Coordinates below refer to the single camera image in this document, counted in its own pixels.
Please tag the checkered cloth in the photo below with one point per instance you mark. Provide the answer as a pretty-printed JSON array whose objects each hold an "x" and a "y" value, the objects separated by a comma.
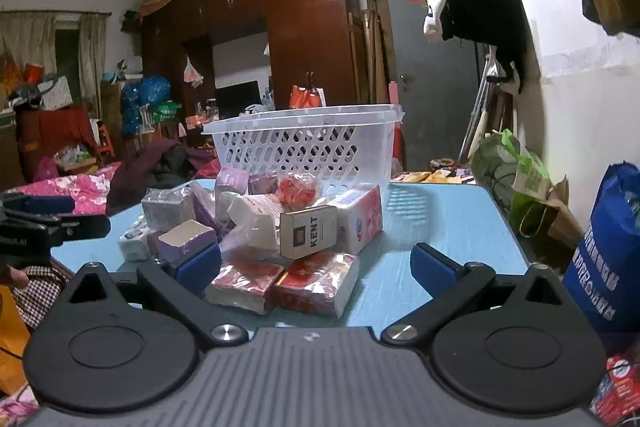
[{"x": 40, "y": 297}]

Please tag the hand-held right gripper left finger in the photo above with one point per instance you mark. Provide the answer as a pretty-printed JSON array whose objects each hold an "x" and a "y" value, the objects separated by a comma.
[{"x": 200, "y": 264}]

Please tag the white plastic basket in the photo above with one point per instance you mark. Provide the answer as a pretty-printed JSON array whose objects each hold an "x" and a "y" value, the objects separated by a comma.
[{"x": 300, "y": 147}]

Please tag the red covered cabinet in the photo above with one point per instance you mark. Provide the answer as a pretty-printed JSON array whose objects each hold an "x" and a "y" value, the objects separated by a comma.
[{"x": 50, "y": 132}]

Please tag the pink white tissue pack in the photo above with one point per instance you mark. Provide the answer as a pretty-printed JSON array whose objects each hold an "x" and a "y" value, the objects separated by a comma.
[{"x": 357, "y": 217}]

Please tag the blue patterned bag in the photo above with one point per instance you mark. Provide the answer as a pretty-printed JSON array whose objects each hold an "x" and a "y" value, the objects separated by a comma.
[{"x": 150, "y": 92}]

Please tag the wooden boards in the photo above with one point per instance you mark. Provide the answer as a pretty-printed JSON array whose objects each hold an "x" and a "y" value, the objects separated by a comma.
[{"x": 372, "y": 42}]

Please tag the red plastic stool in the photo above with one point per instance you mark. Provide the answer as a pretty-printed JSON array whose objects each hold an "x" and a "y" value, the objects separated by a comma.
[{"x": 104, "y": 137}]

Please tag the brown paper bag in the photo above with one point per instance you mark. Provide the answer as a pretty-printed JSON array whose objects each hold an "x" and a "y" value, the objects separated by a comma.
[{"x": 560, "y": 217}]

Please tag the pink floral blanket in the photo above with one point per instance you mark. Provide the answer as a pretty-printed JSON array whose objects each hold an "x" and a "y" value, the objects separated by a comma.
[{"x": 80, "y": 192}]

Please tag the grey tissue pack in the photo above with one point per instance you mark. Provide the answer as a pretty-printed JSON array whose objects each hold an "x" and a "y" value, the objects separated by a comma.
[{"x": 165, "y": 207}]

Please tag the green plastic bag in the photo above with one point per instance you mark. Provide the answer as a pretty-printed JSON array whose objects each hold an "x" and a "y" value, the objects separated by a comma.
[{"x": 167, "y": 112}]

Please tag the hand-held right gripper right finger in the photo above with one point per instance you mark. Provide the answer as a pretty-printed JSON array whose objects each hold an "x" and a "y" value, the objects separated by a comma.
[{"x": 432, "y": 267}]

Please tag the green white bag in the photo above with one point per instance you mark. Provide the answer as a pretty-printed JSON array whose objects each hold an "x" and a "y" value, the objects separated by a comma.
[{"x": 530, "y": 177}]

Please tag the orange plastic bag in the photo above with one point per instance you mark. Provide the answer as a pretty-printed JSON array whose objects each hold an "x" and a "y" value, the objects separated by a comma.
[{"x": 306, "y": 98}]

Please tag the black monitor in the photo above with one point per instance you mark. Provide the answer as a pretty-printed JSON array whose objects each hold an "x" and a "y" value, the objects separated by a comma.
[{"x": 237, "y": 99}]

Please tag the white Kangrou hanging bag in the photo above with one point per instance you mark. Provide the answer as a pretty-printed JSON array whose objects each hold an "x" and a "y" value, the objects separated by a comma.
[{"x": 480, "y": 7}]

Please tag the white cigarette box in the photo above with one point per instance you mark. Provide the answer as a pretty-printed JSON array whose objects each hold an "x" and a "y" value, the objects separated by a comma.
[{"x": 307, "y": 232}]

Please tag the metal crutch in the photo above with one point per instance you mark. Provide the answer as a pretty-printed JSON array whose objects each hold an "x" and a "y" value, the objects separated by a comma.
[{"x": 475, "y": 122}]

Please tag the white patterned bag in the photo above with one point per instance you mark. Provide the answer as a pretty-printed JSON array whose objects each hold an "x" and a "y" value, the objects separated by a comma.
[{"x": 55, "y": 94}]

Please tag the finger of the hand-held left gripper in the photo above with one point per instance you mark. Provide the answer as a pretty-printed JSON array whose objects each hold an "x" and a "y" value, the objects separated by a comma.
[
  {"x": 82, "y": 227},
  {"x": 40, "y": 203}
]

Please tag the person's left hand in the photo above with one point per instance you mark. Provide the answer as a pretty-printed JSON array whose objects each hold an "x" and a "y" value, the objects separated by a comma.
[{"x": 20, "y": 279}]

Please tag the small hanging plastic bag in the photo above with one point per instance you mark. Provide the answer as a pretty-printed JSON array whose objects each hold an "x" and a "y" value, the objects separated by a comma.
[{"x": 192, "y": 74}]

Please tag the beige curtain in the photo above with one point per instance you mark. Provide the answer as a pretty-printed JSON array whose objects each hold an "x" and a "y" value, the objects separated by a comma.
[
  {"x": 25, "y": 37},
  {"x": 92, "y": 57}
]

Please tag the red pack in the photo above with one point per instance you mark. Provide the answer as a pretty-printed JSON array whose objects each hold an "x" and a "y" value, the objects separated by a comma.
[
  {"x": 245, "y": 284},
  {"x": 315, "y": 282}
]

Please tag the red printed package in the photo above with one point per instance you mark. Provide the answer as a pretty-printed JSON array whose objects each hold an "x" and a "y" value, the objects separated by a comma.
[{"x": 620, "y": 392}]

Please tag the grey door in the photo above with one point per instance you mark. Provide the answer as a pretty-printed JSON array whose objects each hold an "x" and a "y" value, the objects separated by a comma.
[{"x": 425, "y": 107}]

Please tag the dark wooden wardrobe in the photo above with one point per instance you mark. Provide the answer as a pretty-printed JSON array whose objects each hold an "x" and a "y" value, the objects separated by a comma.
[{"x": 310, "y": 17}]

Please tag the red item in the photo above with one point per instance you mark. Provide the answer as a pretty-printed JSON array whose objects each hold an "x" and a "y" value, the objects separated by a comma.
[{"x": 297, "y": 191}]

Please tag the blue printed bag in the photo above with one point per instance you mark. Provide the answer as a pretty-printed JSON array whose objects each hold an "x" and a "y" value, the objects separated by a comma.
[{"x": 610, "y": 257}]

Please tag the purple tissue pack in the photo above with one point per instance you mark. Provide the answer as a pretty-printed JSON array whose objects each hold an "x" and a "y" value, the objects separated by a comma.
[
  {"x": 231, "y": 182},
  {"x": 262, "y": 183},
  {"x": 207, "y": 207},
  {"x": 185, "y": 237}
]

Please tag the yellow patterned blanket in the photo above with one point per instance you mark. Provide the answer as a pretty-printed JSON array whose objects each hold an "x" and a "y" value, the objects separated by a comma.
[{"x": 430, "y": 177}]

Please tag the white blue tissue pack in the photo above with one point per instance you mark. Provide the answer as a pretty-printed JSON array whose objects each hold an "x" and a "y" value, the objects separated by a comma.
[{"x": 132, "y": 244}]

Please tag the maroon clothing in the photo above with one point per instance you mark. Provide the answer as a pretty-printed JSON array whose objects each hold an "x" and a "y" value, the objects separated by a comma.
[{"x": 140, "y": 172}]

